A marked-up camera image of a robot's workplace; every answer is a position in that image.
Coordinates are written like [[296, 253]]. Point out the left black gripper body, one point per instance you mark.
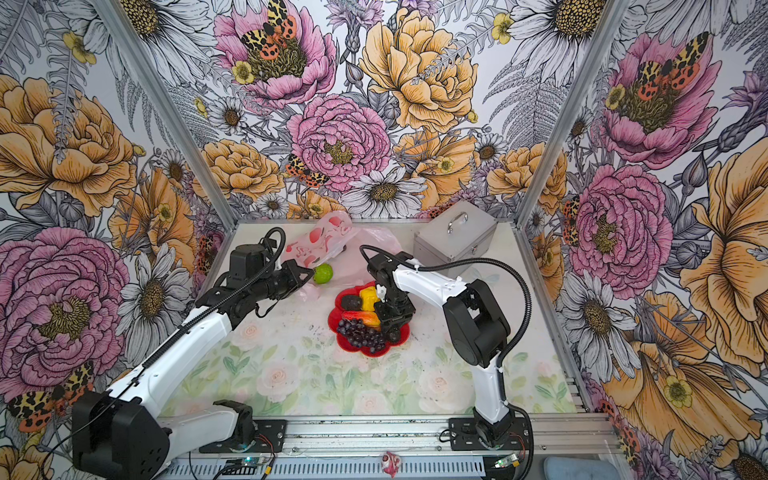
[[276, 284]]

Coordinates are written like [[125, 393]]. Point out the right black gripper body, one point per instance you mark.
[[396, 308]]

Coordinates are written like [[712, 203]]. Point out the green lime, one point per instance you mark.
[[323, 274]]

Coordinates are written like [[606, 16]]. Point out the pink plastic bag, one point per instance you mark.
[[335, 240]]

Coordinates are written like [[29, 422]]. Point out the red flower-shaped plate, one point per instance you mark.
[[335, 317]]

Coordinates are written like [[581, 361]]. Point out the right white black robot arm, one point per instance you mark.
[[478, 332]]

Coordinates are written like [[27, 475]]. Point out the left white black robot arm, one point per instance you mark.
[[122, 433]]

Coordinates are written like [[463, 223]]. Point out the yellow bell pepper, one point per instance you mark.
[[369, 297]]

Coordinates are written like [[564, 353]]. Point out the dark purple grapes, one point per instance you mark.
[[361, 336]]

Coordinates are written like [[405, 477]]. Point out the silver metal box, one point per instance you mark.
[[462, 231]]

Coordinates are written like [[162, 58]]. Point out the small pink red object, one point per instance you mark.
[[390, 464]]

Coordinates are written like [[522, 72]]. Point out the green circuit board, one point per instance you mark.
[[509, 461]]

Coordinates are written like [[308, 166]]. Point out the blue grey cloth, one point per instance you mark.
[[564, 468]]

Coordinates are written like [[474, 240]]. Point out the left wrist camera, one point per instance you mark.
[[248, 262]]

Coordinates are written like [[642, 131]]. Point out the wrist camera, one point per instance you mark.
[[381, 267], [248, 262]]

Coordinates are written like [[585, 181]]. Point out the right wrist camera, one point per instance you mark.
[[381, 267]]

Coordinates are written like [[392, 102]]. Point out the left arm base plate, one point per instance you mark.
[[265, 436]]

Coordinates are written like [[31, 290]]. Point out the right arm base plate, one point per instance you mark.
[[462, 435]]

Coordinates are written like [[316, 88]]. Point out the aluminium front rail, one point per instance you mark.
[[326, 436]]

